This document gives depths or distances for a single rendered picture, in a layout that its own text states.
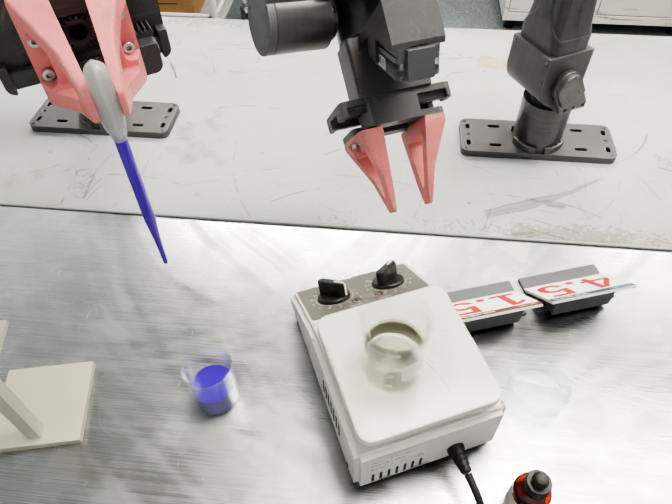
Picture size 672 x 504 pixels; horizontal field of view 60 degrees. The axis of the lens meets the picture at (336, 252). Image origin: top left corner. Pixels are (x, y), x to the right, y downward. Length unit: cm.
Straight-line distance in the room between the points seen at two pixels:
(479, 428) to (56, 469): 36
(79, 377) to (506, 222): 49
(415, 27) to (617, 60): 64
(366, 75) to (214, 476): 37
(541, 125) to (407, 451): 46
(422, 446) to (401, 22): 32
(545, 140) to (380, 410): 46
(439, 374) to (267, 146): 44
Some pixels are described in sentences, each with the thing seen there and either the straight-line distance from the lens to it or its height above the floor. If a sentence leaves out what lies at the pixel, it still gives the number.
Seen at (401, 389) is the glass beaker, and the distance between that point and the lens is 46.
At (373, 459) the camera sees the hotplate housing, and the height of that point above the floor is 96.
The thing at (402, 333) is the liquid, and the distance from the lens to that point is 45.
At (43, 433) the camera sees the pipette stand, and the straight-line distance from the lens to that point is 60.
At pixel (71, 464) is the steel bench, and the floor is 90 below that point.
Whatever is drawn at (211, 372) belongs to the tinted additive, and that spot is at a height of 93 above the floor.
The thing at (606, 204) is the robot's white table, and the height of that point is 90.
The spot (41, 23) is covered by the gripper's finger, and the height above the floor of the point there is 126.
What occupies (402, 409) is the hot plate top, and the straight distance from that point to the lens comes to 46.
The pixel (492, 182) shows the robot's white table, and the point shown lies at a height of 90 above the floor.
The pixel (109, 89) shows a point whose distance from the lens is 31.
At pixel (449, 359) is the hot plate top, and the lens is 49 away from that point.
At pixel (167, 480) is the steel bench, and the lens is 55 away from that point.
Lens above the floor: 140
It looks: 49 degrees down
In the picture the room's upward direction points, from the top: 1 degrees counter-clockwise
